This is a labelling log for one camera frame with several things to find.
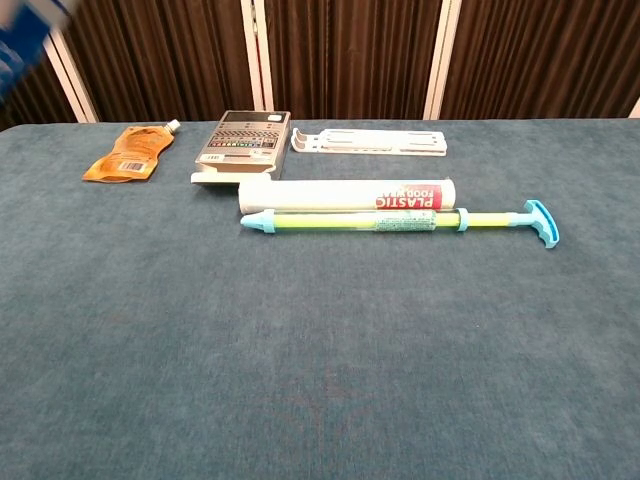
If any white plastic food wrap tube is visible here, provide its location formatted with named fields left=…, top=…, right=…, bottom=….
left=237, top=178, right=458, bottom=215

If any blue yellow water pump toy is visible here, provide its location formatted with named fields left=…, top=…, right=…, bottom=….
left=239, top=199, right=561, bottom=251

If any blue felt table cover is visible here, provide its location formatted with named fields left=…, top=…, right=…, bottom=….
left=0, top=118, right=640, bottom=480

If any grey printed cardboard box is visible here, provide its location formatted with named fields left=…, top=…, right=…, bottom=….
left=189, top=109, right=292, bottom=191

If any blue white toothpaste box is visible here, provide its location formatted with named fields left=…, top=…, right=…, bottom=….
left=0, top=0, right=71, bottom=101

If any orange spout pouch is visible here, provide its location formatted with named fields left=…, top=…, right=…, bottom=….
left=81, top=119, right=182, bottom=183

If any dark brown curtain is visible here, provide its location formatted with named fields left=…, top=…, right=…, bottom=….
left=0, top=0, right=640, bottom=132

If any white plastic folding stand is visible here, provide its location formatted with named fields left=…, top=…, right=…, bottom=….
left=290, top=127, right=448, bottom=158

